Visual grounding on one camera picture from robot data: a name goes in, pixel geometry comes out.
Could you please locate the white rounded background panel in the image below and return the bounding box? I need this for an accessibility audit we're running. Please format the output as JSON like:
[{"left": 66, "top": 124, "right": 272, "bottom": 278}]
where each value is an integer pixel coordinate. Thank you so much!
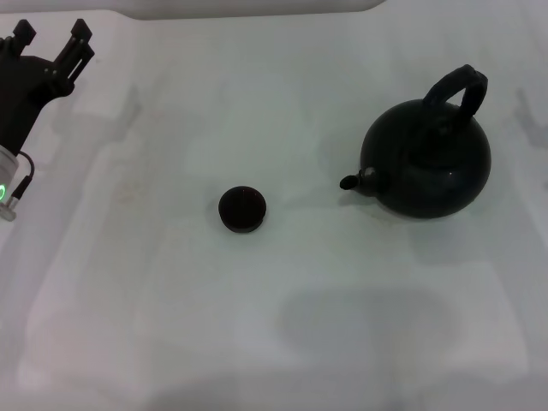
[{"left": 85, "top": 0, "right": 386, "bottom": 21}]

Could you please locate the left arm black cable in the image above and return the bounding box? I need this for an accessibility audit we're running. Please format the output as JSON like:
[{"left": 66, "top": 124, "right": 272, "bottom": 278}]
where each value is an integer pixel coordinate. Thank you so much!
[{"left": 0, "top": 152, "right": 36, "bottom": 223}]

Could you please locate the black teacup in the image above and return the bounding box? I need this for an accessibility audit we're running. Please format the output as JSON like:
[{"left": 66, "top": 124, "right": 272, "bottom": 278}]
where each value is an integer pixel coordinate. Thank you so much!
[{"left": 217, "top": 185, "right": 268, "bottom": 235}]

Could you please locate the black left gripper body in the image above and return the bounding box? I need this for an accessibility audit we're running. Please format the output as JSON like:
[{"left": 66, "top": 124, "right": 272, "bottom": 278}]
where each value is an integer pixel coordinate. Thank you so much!
[{"left": 0, "top": 39, "right": 76, "bottom": 158}]

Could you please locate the black round teapot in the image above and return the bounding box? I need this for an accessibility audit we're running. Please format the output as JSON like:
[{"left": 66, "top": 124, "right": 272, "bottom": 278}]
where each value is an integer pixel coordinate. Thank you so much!
[{"left": 339, "top": 63, "right": 493, "bottom": 221}]

